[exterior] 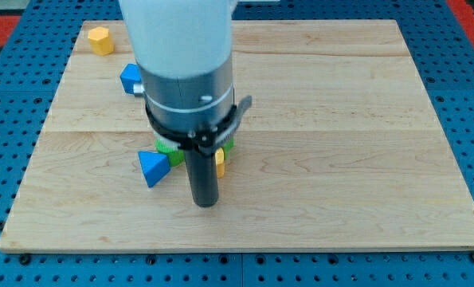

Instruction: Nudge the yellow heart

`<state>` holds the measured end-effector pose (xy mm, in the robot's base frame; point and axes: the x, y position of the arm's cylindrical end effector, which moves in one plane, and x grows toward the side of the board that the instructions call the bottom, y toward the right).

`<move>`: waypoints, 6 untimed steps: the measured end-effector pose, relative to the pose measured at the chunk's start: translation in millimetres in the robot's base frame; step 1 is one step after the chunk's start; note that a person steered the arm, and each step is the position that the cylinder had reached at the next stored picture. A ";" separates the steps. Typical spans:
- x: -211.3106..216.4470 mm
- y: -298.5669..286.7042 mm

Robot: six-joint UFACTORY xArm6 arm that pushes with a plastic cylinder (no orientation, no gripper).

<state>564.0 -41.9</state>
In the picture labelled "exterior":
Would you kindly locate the yellow hexagon block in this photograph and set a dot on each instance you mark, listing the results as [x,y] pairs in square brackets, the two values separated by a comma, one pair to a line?
[100,40]

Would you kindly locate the green round block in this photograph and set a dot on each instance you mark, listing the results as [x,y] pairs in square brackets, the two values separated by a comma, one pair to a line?
[176,156]

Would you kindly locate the black clamp ring mount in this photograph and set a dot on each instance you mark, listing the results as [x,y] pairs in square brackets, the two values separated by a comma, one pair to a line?
[205,138]

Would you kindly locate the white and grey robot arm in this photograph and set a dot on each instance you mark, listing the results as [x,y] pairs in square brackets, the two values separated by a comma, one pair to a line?
[183,49]

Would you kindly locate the yellow heart block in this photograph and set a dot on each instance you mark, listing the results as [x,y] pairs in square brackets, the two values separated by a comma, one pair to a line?
[220,162]

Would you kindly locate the blue cube block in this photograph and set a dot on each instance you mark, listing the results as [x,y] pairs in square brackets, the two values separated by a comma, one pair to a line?
[129,76]

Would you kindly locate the light wooden board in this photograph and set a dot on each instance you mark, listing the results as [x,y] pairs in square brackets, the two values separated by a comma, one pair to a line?
[341,151]

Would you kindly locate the blue triangle block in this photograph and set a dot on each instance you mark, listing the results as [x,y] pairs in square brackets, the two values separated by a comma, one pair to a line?
[154,166]

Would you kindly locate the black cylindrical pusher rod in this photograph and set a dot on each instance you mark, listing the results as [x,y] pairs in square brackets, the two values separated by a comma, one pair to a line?
[202,174]

